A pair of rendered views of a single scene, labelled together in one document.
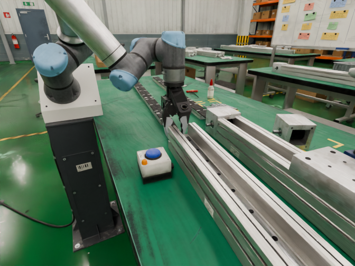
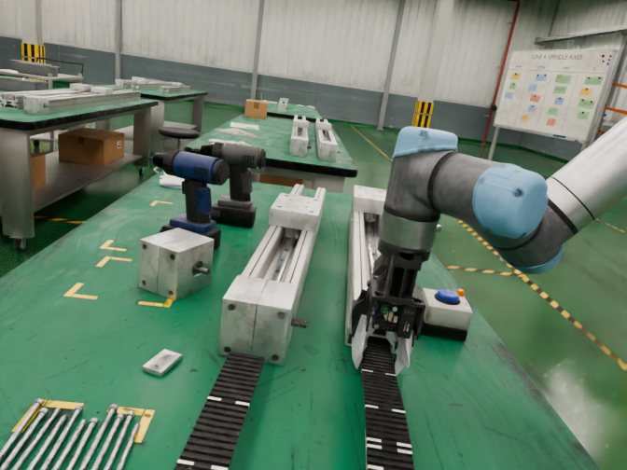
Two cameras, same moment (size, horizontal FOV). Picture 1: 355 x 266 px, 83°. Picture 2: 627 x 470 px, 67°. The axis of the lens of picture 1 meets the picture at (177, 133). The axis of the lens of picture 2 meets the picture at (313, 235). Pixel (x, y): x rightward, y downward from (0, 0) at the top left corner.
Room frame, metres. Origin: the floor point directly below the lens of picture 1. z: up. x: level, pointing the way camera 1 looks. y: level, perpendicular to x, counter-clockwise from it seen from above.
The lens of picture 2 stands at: (1.31, 0.13, 1.19)
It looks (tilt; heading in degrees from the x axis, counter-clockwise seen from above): 18 degrees down; 202
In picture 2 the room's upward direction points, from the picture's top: 8 degrees clockwise
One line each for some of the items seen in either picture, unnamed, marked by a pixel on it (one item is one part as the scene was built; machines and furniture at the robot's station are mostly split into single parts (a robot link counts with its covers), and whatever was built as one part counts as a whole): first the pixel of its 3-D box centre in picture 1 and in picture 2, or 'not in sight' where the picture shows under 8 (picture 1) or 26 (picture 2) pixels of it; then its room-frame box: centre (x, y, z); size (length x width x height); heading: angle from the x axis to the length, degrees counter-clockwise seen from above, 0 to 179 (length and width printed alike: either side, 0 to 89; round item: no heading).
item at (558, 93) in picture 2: not in sight; (537, 131); (-5.38, 0.23, 0.97); 1.51 x 0.50 x 1.95; 46
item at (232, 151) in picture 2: not in sight; (225, 183); (0.24, -0.59, 0.89); 0.20 x 0.08 x 0.22; 116
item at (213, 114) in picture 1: (219, 122); (267, 319); (0.72, -0.17, 0.83); 0.12 x 0.09 x 0.10; 110
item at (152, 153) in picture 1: (152, 154); (447, 297); (0.46, 0.07, 0.84); 0.04 x 0.04 x 0.02
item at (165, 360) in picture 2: not in sight; (162, 362); (0.85, -0.26, 0.78); 0.05 x 0.03 x 0.01; 6
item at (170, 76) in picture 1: (173, 75); (410, 229); (0.70, 0.01, 1.02); 0.08 x 0.08 x 0.05
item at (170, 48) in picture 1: (173, 49); (422, 172); (0.70, 0.02, 1.09); 0.09 x 0.08 x 0.11; 61
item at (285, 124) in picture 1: (288, 131); (181, 264); (0.64, -0.40, 0.83); 0.11 x 0.10 x 0.10; 89
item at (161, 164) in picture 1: (156, 163); (438, 311); (0.47, 0.06, 0.81); 0.10 x 0.08 x 0.06; 110
